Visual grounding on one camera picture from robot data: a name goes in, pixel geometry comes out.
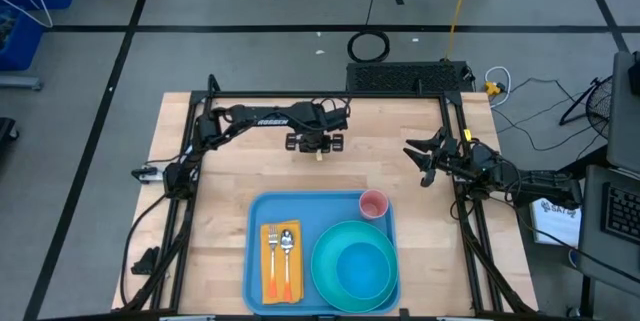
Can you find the grey metal floor bar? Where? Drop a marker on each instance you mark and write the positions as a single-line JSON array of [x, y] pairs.
[[20, 83]]

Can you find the white printed box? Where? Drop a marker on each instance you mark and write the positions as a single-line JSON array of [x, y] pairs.
[[557, 223]]

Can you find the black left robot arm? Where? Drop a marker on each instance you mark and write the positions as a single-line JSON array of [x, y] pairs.
[[250, 113]]

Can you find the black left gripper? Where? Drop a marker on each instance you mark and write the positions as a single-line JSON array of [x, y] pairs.
[[315, 142]]

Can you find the pink plastic cup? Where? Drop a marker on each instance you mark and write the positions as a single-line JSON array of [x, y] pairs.
[[373, 206]]

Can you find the yellow cloth napkin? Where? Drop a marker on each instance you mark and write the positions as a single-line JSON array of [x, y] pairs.
[[299, 271]]

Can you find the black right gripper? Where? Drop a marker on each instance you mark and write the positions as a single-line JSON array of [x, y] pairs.
[[450, 156]]

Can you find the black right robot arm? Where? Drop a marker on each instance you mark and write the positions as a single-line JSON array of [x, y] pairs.
[[545, 186]]

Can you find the black wheeled base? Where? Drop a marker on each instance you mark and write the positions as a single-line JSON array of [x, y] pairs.
[[6, 128]]

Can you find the grey desk with keyboard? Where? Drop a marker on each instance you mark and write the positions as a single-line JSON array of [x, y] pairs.
[[592, 241]]

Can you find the black arched corner piece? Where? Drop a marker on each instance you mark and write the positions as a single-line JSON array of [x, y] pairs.
[[214, 86]]

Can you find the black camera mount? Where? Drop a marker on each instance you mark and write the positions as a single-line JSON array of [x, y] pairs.
[[147, 262]]

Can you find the blue plastic bowl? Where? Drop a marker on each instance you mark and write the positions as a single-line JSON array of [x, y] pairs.
[[363, 271]]

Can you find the teal plastic plate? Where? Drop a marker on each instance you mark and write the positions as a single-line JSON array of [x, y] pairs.
[[325, 261]]

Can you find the black aluminium table frame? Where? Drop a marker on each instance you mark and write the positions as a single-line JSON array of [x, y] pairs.
[[260, 95]]

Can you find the blue plastic tray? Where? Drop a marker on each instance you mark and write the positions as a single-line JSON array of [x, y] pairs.
[[300, 206]]

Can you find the black computer keyboard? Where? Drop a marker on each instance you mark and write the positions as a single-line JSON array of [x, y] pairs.
[[622, 213]]

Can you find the black perforated computer case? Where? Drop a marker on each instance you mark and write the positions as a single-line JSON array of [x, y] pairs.
[[400, 77]]

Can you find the plain grey desk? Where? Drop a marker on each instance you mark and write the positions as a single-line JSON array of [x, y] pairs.
[[622, 121]]

